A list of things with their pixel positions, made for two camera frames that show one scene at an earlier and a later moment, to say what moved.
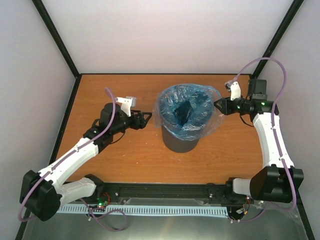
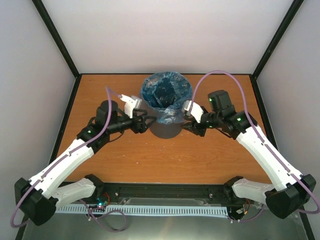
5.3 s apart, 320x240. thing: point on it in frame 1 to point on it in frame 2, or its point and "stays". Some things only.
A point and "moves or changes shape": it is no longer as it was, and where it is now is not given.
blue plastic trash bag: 187,111 moves or changes shape
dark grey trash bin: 176,144 to 163,130
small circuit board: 101,203 stays
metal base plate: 279,221 stays
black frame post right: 277,37 stays
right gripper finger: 222,106 to 194,130
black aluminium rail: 216,193 stays
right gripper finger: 221,103 to 189,118
